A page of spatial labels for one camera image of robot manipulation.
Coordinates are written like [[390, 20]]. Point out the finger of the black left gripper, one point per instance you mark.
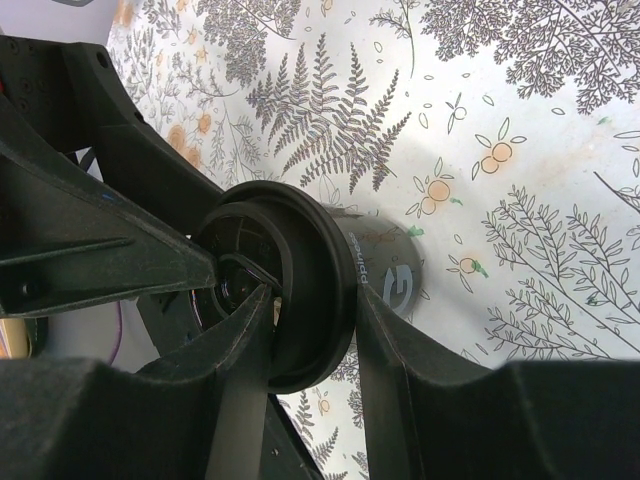
[[69, 241]]

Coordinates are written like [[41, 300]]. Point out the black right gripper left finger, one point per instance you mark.
[[196, 413]]

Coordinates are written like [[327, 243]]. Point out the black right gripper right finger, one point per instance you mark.
[[430, 413]]

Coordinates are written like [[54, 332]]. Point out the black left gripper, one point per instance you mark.
[[68, 97]]

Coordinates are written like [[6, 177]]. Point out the black plastic cup lid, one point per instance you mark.
[[264, 233]]

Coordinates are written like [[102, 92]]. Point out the floral patterned table mat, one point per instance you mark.
[[502, 136]]

